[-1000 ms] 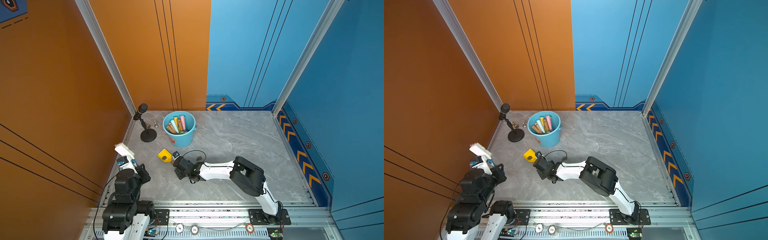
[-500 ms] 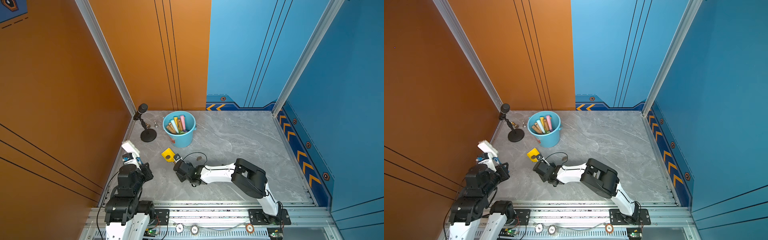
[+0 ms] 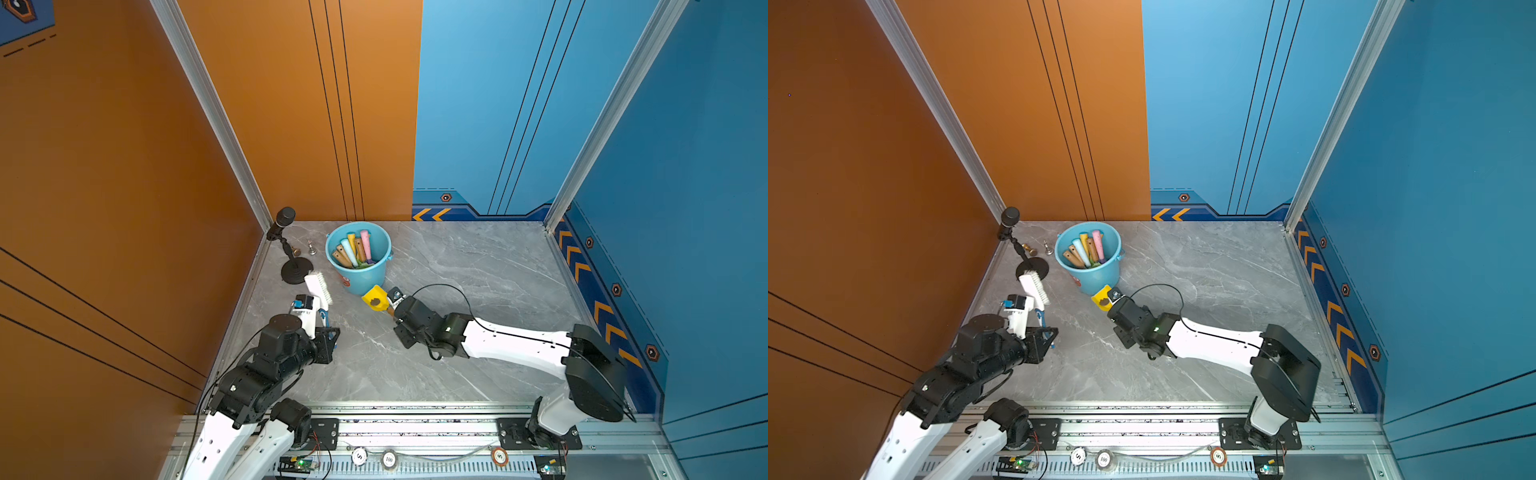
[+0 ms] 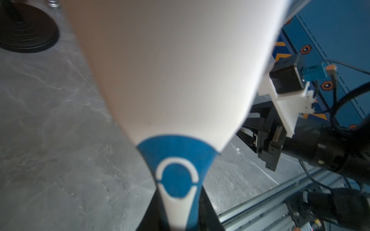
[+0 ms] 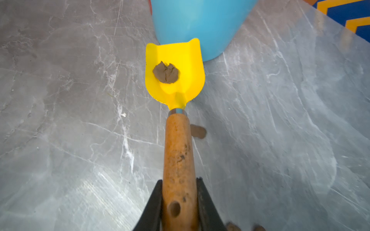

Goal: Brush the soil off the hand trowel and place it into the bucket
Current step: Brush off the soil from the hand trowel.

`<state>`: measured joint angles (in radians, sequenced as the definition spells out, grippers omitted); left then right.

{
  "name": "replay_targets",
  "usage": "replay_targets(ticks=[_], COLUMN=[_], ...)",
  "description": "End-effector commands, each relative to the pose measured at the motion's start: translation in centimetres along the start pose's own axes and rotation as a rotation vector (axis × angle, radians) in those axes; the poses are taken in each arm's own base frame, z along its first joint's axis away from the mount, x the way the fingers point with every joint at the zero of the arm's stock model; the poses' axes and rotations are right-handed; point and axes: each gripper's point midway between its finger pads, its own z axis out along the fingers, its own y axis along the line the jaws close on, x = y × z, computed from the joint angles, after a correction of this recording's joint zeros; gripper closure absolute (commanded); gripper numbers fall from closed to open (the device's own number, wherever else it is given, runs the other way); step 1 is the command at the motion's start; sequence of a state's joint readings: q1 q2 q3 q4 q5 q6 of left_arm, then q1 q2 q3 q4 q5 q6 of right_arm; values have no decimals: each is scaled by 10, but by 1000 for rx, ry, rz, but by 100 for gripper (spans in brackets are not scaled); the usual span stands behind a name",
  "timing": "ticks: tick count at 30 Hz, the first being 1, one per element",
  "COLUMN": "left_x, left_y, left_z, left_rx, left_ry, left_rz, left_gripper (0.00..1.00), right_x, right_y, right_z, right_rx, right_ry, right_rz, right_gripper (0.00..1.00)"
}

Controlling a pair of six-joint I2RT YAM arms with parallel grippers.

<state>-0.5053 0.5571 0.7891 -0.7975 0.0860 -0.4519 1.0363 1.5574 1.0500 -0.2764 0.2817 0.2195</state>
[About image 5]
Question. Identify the yellow trowel wooden handle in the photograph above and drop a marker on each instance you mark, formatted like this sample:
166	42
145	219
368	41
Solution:
179	189

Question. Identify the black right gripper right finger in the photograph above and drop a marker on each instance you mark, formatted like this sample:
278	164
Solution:
209	218

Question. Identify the light blue plastic bucket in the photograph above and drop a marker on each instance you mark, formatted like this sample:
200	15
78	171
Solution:
213	22

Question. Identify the brown soil clump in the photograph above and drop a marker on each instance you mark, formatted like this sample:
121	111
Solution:
230	226
198	131

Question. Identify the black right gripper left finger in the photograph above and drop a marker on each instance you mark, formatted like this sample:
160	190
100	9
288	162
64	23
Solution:
150	219

